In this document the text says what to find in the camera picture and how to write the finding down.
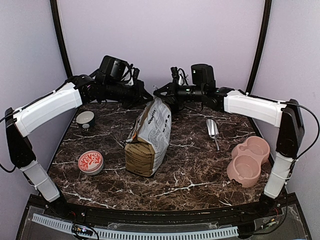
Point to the red patterned round tin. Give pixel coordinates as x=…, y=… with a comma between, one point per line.
x=91, y=162

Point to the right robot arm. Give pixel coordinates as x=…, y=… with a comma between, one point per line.
x=284, y=115

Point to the left black frame post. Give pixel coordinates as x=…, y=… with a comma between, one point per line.
x=60, y=37

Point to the white and dark ceramic bowl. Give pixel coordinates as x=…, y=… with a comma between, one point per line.
x=86, y=120

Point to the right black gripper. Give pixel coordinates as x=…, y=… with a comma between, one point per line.
x=171, y=97

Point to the black frame post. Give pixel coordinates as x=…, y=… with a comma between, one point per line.
x=260, y=46
x=60, y=37

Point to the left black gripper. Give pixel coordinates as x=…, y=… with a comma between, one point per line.
x=139, y=99

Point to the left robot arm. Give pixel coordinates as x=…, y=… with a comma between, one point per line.
x=114, y=80

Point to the pet food bag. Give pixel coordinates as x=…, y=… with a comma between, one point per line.
x=148, y=141

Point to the metal scoop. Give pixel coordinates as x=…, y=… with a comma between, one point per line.
x=213, y=131

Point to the right black frame post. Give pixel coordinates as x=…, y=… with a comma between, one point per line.
x=260, y=46

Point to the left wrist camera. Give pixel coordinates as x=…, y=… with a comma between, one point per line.
x=133, y=76

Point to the pink double pet bowl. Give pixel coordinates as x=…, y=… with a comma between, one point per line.
x=247, y=159

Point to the white slotted cable duct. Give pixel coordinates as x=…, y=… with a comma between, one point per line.
x=117, y=231

